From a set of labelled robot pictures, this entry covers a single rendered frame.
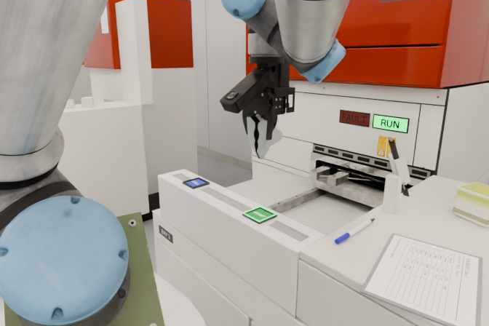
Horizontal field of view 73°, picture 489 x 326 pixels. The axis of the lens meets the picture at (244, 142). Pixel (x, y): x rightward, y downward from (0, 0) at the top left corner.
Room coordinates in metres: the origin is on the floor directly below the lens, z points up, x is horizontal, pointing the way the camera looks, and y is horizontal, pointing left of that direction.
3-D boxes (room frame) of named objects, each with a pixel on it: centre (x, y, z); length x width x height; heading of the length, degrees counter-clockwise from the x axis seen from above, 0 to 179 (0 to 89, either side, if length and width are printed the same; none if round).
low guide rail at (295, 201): (1.02, -0.14, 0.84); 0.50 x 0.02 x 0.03; 131
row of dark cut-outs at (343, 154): (1.12, -0.42, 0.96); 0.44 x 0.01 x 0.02; 41
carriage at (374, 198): (1.04, -0.38, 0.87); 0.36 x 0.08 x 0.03; 41
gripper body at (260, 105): (0.69, -0.05, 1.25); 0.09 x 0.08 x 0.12; 131
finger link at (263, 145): (0.68, -0.06, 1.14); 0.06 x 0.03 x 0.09; 131
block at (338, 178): (1.10, -0.33, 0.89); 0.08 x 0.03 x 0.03; 131
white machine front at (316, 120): (1.26, -0.31, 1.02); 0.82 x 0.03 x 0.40; 41
